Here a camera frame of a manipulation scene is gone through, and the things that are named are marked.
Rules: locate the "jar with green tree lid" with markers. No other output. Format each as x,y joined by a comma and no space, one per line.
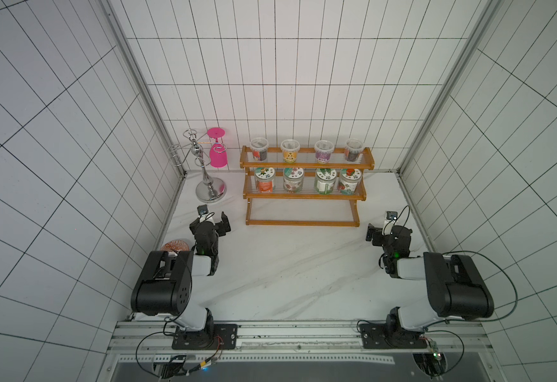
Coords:
325,180

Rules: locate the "jar with flower lid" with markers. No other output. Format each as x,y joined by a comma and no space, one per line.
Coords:
265,179

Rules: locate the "silver glass holder stand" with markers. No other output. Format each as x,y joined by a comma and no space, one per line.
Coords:
209,189

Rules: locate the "pink plastic wine glass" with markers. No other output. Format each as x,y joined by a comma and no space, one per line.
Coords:
218,151

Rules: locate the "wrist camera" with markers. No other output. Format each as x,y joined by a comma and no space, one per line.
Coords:
390,219
203,213

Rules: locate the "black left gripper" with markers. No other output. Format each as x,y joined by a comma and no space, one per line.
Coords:
221,229

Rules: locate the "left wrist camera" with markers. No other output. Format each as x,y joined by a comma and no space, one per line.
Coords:
203,213

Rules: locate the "clear cup with purple label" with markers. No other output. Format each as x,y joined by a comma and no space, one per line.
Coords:
323,151

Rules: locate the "clear cup with dark seeds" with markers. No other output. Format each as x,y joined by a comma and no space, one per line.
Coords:
259,149

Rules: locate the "jar with pink floral lid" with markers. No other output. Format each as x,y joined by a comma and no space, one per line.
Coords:
293,178

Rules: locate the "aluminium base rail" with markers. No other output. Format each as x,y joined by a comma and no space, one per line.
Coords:
153,342

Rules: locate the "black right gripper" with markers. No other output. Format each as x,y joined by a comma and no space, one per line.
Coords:
388,234

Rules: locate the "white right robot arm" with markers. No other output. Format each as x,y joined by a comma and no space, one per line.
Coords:
455,290

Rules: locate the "clear cup with yellow label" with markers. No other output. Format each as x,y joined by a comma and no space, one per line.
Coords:
290,149

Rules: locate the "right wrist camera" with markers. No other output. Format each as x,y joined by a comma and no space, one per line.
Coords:
390,219

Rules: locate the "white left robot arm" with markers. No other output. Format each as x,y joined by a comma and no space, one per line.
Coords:
165,285

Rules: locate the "small clear seed cup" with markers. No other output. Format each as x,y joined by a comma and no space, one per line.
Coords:
353,149

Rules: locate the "orange wooden tiered shelf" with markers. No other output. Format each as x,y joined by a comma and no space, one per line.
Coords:
308,207

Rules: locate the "jar with red strawberry lid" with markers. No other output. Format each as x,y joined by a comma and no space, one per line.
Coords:
349,180

